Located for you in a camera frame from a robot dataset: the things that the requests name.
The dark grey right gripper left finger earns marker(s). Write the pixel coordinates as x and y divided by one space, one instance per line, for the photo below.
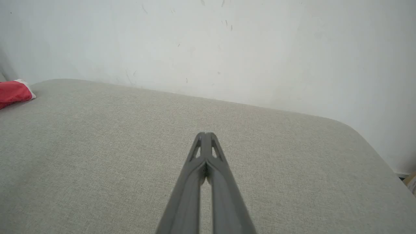
185 201

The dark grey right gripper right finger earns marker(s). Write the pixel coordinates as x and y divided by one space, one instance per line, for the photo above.
227 204

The red shorts with white stripe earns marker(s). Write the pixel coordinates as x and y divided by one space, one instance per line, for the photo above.
13 92

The grey fabric sofa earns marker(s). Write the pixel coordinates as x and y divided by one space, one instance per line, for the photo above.
97 156

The tan cardboard box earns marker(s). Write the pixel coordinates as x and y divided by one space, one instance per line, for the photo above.
411 183

